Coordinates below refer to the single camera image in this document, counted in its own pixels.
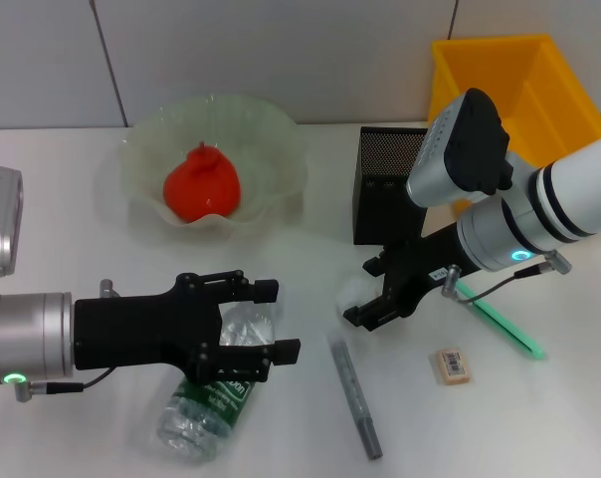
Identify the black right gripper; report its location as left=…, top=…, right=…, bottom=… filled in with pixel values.
left=342, top=224, right=482, bottom=333

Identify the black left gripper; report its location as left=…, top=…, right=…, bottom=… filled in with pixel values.
left=74, top=270, right=301, bottom=384

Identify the white paper ball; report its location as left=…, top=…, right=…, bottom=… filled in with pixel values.
left=335, top=273, right=384, bottom=320

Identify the clear green-label water bottle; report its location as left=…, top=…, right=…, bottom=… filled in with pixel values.
left=155, top=303, right=285, bottom=462

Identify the orange fruit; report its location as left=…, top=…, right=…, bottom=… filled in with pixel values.
left=161, top=141, right=243, bottom=224

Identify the black mesh pen holder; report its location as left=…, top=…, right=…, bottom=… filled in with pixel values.
left=352, top=125, right=438, bottom=247

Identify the grey marker pen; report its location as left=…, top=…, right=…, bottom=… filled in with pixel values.
left=327, top=333, right=384, bottom=460

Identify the beige barcode eraser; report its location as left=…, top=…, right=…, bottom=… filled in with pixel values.
left=435, top=348, right=472, bottom=386

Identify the green white pen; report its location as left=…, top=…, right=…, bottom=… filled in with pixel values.
left=454, top=281, right=546, bottom=360

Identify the pale green wavy fruit bowl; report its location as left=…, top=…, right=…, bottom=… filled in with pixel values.
left=118, top=94, right=311, bottom=241

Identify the yellow plastic bin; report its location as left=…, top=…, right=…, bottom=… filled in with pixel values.
left=427, top=33, right=601, bottom=216

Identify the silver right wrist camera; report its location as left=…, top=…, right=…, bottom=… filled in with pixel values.
left=404, top=88, right=514, bottom=208

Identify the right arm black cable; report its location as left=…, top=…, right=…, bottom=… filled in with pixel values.
left=442, top=248, right=574, bottom=306

